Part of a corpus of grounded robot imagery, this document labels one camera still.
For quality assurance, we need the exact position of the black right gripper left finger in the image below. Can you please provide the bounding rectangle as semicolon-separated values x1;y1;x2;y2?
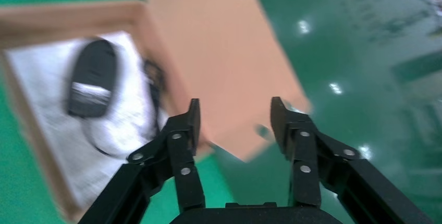
78;98;206;224

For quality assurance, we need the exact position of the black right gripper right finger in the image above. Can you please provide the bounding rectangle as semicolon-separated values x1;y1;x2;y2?
270;96;428;224

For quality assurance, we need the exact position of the white printed paper sheet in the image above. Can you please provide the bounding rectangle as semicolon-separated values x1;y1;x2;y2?
5;31;170;209

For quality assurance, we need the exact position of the black wired computer mouse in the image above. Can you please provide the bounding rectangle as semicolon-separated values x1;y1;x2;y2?
66;38;129;158

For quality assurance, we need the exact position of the brown cardboard box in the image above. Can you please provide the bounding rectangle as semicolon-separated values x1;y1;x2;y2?
0;0;312;223

